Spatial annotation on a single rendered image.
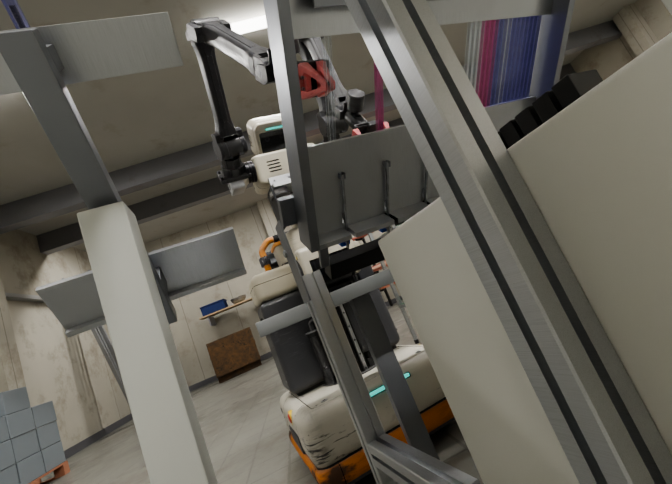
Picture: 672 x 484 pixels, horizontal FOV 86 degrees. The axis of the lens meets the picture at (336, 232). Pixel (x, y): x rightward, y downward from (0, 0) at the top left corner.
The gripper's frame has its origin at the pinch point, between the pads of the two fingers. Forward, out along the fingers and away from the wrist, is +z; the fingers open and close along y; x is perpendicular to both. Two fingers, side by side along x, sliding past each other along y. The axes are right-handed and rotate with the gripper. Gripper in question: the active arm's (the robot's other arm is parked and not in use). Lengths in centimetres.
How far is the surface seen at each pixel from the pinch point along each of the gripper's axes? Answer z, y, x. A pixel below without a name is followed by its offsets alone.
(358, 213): 5.5, 3.4, 26.4
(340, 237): 9.0, -3.5, 28.2
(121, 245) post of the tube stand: 12.2, -40.6, 14.2
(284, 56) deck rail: 5.7, -11.0, -6.3
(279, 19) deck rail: 5.2, -11.0, -11.2
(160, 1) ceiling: -371, 32, -17
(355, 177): 4.7, 3.1, 17.9
